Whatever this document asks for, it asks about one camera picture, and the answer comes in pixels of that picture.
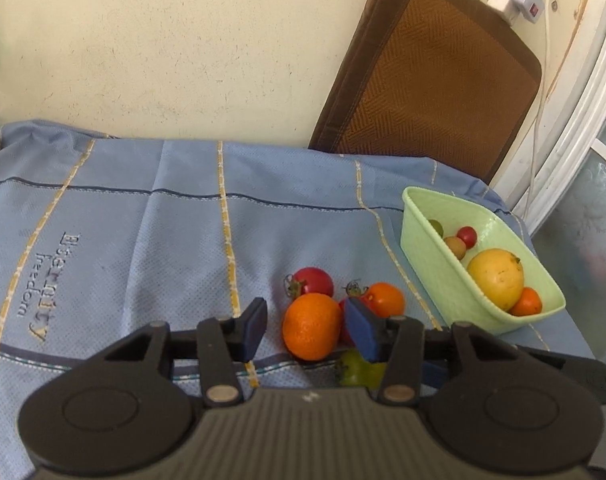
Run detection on thin white cable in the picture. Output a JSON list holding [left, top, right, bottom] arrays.
[[526, 0, 560, 216]]

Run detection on white door frame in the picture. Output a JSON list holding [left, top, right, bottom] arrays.
[[513, 0, 606, 241]]

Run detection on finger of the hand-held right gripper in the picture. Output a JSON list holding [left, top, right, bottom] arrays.
[[513, 344, 568, 369]]

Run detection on orange tomato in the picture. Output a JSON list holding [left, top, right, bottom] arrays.
[[355, 282, 406, 319]]

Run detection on brownish cherry tomato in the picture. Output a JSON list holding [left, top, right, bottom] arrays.
[[443, 236, 467, 261]]

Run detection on small orange kumquat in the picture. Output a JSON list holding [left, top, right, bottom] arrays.
[[509, 286, 543, 317]]

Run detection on brown woven mat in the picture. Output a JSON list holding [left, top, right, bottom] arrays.
[[308, 0, 542, 183]]

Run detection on blue striped cloth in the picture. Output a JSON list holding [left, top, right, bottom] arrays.
[[0, 120, 596, 480]]

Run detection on orange mandarin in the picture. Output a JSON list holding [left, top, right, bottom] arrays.
[[282, 292, 343, 362]]

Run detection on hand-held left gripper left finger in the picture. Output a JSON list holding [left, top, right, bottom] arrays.
[[85, 297, 269, 408]]

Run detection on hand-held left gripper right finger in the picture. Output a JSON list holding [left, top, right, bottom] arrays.
[[344, 297, 524, 406]]

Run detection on large red tomato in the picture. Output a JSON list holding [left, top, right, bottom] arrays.
[[288, 267, 335, 298]]

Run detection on light green plastic basket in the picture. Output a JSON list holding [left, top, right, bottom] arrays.
[[400, 186, 566, 335]]

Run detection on frosted glass door panel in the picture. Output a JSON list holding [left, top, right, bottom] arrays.
[[530, 135, 606, 366]]

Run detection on large yellow citrus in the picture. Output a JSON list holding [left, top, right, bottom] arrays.
[[466, 248, 525, 312]]

